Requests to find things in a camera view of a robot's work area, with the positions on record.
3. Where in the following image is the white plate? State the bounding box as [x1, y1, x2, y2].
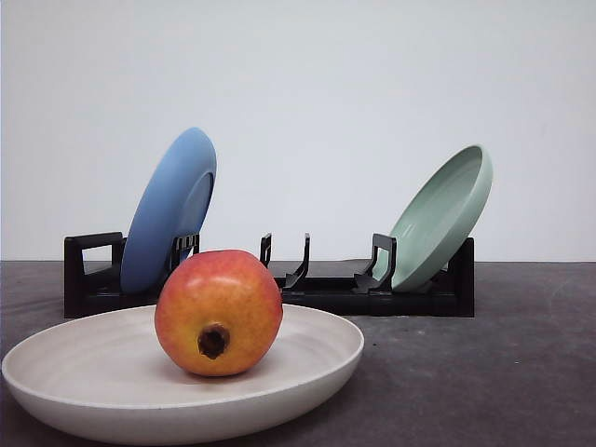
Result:
[1, 305, 365, 446]

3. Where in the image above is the blue plate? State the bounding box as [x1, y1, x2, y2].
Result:
[120, 127, 217, 293]

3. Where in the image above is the green plate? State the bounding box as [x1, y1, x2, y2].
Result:
[373, 144, 493, 291]

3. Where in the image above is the black plate rack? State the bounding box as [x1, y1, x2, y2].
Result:
[64, 231, 475, 318]

